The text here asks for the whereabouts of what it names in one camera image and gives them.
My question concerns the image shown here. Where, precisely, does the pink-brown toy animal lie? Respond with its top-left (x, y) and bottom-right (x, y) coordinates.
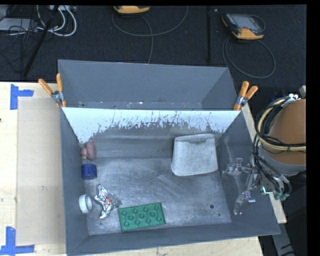
top-left (80, 140), bottom-right (98, 161)

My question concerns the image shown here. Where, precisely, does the crumpled silver foil wrapper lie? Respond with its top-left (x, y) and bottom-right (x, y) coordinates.
top-left (93, 184), bottom-right (123, 220)

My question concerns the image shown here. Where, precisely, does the grey metal bin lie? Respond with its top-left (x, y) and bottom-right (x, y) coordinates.
top-left (57, 59), bottom-right (282, 256)

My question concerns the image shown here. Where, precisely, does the blue cylinder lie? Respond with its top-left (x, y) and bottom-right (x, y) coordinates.
top-left (80, 163), bottom-right (98, 181)

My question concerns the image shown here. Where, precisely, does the dark green flat block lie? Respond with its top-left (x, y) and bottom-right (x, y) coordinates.
top-left (117, 202), bottom-right (167, 233)

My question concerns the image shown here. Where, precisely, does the dirty white plastic tub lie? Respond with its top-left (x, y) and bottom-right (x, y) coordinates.
top-left (170, 133), bottom-right (219, 177)

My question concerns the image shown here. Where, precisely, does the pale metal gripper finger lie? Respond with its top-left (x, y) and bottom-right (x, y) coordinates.
top-left (233, 190), bottom-right (257, 216)
top-left (221, 157), bottom-right (249, 176)

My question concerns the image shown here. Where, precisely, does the pale brown cardboard board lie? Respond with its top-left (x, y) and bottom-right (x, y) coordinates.
top-left (15, 96), bottom-right (67, 247)

